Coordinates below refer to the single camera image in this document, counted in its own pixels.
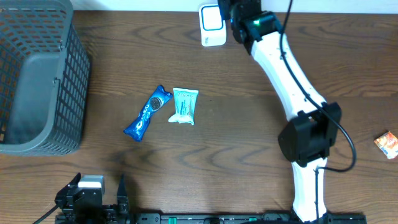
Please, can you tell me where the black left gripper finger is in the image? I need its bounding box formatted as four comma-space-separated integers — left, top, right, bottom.
64, 172, 81, 190
116, 174, 128, 204

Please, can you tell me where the mint green wipes pack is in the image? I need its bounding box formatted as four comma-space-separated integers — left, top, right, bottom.
168, 87, 199, 125

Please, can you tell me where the blue Oreo cookie pack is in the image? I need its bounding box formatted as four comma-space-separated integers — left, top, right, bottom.
123, 85, 173, 141

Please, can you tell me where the orange snack packet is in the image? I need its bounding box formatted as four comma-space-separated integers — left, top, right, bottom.
374, 131, 397, 159

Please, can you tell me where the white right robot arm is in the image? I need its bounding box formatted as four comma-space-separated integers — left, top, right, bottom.
218, 0, 341, 223

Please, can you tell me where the grey plastic mesh basket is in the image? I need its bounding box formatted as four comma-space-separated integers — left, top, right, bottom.
1, 0, 91, 156

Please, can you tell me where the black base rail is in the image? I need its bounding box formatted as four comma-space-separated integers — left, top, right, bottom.
131, 212, 367, 224

